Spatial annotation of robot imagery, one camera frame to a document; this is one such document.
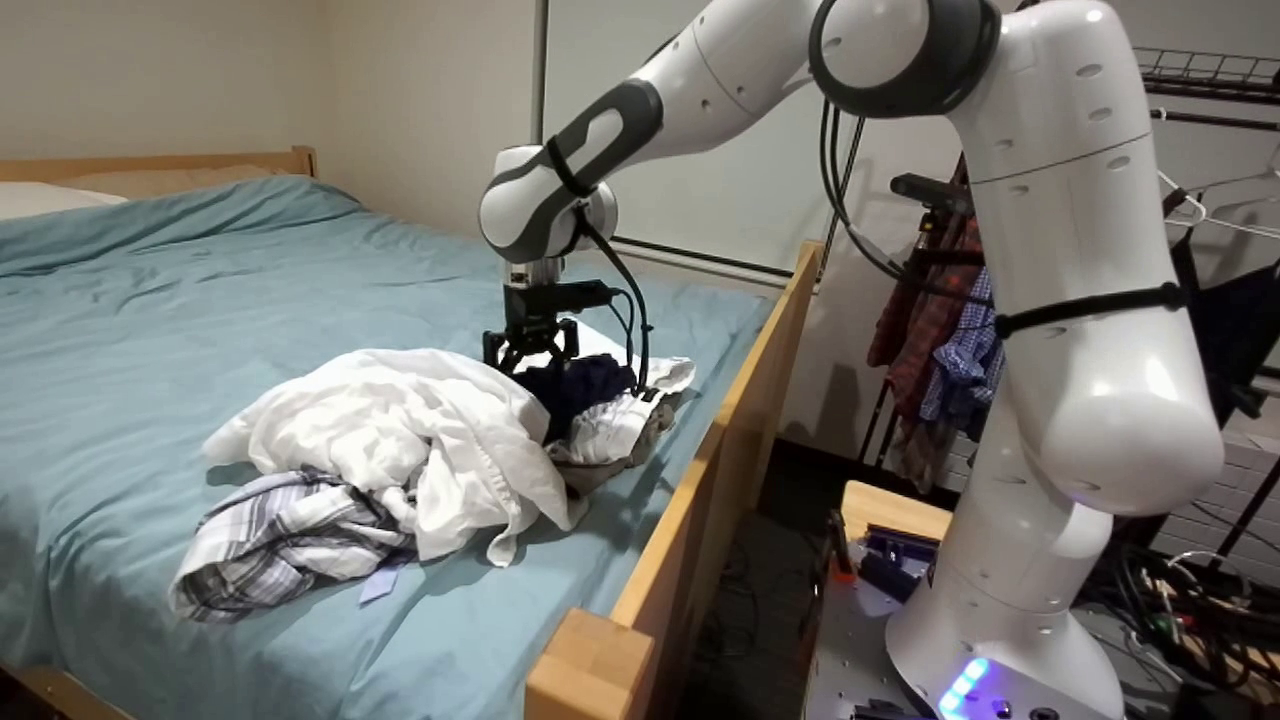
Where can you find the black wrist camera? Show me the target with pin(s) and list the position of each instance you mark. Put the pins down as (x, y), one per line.
(584, 293)

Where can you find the plaid checked cloth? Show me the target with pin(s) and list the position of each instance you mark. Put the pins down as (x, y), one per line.
(265, 543)

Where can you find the white clothes hanger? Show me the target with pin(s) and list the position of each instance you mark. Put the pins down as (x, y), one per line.
(1227, 215)

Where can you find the blue hanging garment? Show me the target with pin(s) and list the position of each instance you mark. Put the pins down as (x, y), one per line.
(967, 363)

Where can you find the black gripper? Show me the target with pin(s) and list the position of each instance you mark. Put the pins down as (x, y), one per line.
(533, 327)

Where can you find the white perforated robot table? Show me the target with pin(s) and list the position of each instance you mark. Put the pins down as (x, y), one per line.
(845, 653)

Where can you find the light wooden block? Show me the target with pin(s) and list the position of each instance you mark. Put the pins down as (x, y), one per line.
(884, 504)

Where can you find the white pillow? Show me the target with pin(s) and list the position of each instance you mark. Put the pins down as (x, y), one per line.
(47, 203)

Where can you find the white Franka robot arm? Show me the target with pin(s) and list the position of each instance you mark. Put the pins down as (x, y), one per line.
(1083, 372)

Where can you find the bed with blue sheet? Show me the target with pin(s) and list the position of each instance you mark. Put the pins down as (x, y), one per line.
(163, 332)

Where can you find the black electronics box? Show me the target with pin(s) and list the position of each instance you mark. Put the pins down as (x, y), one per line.
(884, 566)

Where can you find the dark garment on rack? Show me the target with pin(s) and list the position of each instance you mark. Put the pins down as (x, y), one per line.
(1240, 332)

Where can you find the white shorts with grey trim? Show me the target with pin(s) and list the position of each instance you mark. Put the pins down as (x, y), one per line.
(622, 426)

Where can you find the crumpled white shirt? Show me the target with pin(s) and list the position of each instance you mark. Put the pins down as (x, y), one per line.
(402, 426)

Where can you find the black cloth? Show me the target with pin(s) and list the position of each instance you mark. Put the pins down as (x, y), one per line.
(580, 389)

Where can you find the small blue paper tag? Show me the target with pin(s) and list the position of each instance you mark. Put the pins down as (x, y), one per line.
(378, 590)

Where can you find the red plaid hanging garment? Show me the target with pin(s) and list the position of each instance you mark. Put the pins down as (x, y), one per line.
(923, 307)

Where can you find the wooden bed frame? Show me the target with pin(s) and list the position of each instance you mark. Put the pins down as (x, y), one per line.
(665, 560)

